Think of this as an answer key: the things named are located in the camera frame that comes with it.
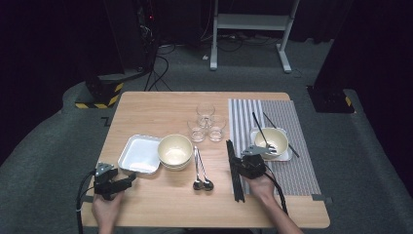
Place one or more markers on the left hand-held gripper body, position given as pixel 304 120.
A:
pixel 104 187

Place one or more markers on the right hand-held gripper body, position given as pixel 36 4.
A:
pixel 255 167

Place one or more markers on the bundle of black chopsticks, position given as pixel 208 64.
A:
pixel 238 191

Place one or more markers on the cream bowl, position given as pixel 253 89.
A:
pixel 177 168
pixel 279 138
pixel 175 151

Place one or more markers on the slim black chopstick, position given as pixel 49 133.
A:
pixel 269 119
pixel 259 128

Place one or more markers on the person's left hand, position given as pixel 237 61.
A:
pixel 105 209

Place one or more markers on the person's right hand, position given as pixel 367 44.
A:
pixel 264 191

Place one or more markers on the grey white striped placemat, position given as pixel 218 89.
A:
pixel 305 130

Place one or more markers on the grey tape strip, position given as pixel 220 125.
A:
pixel 323 198

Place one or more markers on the black yellow striped stand base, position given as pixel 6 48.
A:
pixel 328 100
pixel 97 94

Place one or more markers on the black curtain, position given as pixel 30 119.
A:
pixel 39 65
pixel 383 65

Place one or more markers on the white metal stand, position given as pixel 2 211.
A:
pixel 250 22

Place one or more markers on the black equipment rack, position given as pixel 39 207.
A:
pixel 146 32

